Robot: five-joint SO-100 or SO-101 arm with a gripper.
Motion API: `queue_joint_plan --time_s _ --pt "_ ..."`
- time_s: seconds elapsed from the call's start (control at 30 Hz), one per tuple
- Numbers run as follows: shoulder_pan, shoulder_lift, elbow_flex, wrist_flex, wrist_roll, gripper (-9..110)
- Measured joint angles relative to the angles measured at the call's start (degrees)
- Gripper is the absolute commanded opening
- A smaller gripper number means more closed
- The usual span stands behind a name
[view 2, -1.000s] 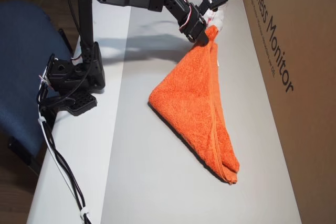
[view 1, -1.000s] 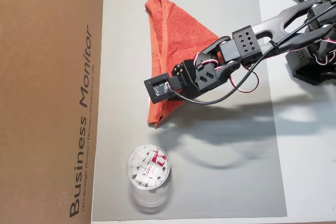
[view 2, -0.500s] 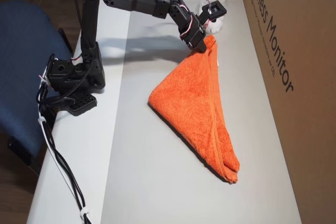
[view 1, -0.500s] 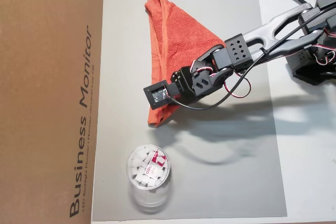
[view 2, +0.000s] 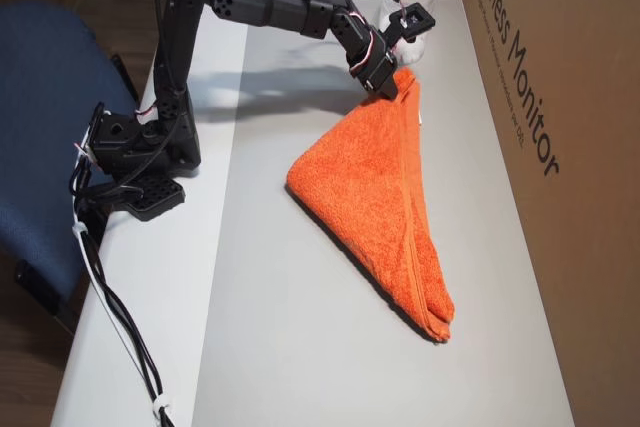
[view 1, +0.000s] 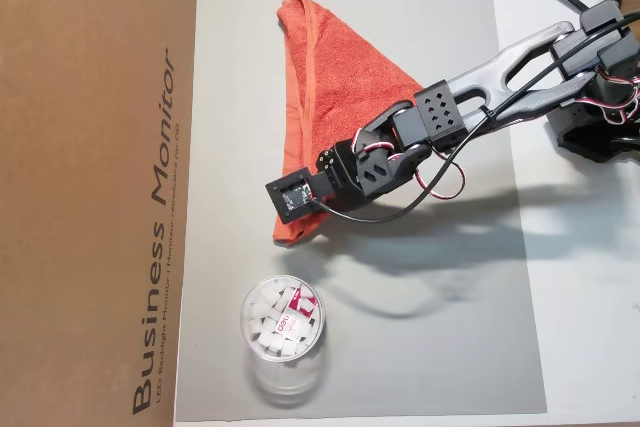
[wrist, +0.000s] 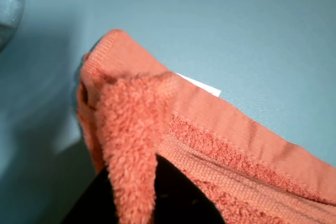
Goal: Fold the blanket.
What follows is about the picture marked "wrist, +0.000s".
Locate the white towel label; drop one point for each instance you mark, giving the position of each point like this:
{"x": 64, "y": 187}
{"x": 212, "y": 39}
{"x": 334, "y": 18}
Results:
{"x": 202, "y": 86}

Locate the orange terry towel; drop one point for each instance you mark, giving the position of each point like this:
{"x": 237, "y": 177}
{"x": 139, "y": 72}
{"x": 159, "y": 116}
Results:
{"x": 136, "y": 116}

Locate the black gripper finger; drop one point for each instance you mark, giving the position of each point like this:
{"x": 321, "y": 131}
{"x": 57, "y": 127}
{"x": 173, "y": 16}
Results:
{"x": 92, "y": 203}
{"x": 181, "y": 203}

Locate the grey table mat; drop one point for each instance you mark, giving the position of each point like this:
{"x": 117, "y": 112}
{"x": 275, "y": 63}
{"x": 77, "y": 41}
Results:
{"x": 210, "y": 24}

